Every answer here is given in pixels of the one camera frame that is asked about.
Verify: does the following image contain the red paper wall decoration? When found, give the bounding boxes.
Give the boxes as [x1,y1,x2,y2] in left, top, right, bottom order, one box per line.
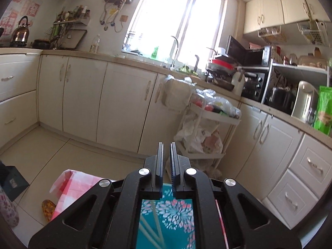
[0,0,42,35]

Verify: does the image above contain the chrome faucet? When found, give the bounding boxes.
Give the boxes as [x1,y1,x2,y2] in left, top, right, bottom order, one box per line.
[170,35,180,70]

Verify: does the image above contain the floral fabric bag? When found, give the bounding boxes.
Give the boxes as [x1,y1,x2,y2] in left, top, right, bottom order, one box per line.
[0,185,20,227]

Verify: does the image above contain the white countertop shelf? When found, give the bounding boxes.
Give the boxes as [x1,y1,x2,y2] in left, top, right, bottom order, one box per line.
[261,58,331,109]

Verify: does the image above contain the black toaster oven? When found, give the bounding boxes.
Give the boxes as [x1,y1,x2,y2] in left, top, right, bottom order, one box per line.
[241,67,270,103]

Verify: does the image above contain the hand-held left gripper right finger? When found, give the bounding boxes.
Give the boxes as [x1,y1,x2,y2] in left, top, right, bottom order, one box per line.
[170,142,303,249]

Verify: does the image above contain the white electric water pot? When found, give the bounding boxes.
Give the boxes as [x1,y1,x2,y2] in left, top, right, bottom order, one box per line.
[291,80,319,122]

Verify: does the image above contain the white wire basket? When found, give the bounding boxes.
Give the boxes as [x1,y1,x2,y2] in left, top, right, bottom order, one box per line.
[258,26,288,44]
[297,19,328,46]

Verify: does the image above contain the grey rectangular tray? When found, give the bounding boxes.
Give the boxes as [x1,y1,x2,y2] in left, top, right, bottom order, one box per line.
[60,30,87,50]

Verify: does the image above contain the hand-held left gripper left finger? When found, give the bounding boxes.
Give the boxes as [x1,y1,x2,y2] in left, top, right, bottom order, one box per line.
[28,142,164,249]

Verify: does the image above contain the kitchen window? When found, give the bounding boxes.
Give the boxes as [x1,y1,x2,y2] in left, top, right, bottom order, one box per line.
[122,0,229,69]

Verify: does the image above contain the crumpled white plastic bags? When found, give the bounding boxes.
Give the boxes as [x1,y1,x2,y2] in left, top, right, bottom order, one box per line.
[174,114,224,154]

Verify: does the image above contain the clear bags of food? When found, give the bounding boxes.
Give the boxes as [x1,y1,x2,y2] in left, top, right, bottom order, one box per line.
[190,88,242,117]

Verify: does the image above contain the cream base cabinets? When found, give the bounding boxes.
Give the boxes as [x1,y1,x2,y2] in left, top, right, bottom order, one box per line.
[0,47,332,229]

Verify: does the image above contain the cream wall cabinets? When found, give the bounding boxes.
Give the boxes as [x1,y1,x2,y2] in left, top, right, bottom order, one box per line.
[242,0,332,34]

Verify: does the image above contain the metal kettle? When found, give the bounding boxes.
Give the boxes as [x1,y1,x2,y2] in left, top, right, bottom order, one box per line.
[10,16,30,48]

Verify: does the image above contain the black wok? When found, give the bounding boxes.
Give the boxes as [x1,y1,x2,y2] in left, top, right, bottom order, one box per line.
[32,38,59,50]

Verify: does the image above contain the teal perforated utensil holder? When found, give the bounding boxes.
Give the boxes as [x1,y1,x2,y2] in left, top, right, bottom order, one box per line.
[135,183,196,249]

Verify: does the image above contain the clear plastic bottle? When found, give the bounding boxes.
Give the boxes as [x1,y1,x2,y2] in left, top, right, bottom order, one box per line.
[89,34,101,53]

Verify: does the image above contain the yellow floral slipper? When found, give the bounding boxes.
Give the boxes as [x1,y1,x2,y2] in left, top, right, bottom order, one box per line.
[41,199,57,222]

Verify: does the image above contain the white rolling cart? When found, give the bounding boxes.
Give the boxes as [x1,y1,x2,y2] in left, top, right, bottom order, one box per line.
[174,88,242,177]

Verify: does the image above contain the black microwave oven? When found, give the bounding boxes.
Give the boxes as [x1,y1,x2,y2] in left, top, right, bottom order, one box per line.
[226,35,271,68]

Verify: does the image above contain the wall spice rack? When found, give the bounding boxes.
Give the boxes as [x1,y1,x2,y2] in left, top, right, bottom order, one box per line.
[53,5,91,26]

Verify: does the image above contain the white hanging plastic bag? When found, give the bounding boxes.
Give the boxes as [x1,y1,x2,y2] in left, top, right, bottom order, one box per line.
[162,75,198,113]

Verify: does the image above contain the red checked plastic tablecloth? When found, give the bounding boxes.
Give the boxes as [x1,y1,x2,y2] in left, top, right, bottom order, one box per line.
[49,169,230,249]

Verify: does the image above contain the stack of pans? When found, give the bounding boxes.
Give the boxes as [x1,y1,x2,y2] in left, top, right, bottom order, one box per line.
[205,47,244,91]

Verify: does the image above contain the dark blue dustpan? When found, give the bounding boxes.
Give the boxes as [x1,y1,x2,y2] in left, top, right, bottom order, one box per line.
[0,161,30,202]

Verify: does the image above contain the green snack packet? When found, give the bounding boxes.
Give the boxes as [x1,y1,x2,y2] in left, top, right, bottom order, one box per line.
[312,85,332,137]

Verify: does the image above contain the black toaster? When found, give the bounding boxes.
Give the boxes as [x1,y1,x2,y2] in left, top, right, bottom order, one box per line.
[267,86,296,115]

